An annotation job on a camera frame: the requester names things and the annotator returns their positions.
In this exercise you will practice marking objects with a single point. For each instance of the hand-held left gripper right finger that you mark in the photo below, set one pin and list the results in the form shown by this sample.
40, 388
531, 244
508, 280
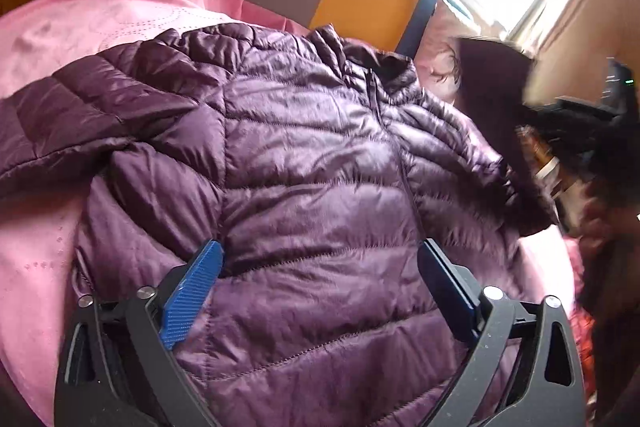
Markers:
445, 287

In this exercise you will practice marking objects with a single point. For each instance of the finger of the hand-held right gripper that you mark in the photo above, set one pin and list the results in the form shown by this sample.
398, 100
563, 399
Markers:
575, 122

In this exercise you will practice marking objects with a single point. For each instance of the bedside clutter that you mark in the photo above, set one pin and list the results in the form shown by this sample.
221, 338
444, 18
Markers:
540, 157

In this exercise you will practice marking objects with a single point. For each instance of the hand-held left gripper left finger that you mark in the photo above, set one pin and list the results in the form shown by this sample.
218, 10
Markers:
192, 292

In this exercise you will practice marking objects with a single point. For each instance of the purple puffer jacket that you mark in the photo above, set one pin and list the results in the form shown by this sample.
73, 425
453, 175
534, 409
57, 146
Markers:
310, 157

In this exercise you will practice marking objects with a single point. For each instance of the pink deer print pillow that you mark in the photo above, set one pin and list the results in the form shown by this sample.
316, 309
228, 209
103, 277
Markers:
442, 52

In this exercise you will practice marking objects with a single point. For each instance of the person's dark clothing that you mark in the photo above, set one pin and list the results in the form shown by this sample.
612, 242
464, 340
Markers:
617, 282

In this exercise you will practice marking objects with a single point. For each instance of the pink dotted blanket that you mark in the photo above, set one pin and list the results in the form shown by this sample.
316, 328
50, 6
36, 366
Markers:
75, 32

